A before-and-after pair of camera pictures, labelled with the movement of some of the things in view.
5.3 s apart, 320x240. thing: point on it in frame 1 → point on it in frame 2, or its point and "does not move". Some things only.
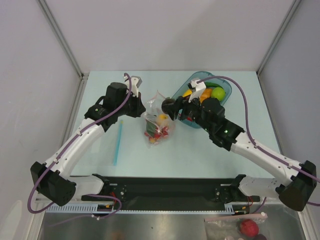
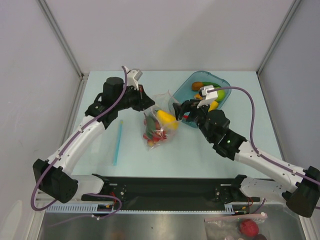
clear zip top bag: (159, 127) does not move
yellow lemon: (188, 92) → (166, 120)
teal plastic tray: (207, 77) does not move
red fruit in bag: (249, 228) does not move
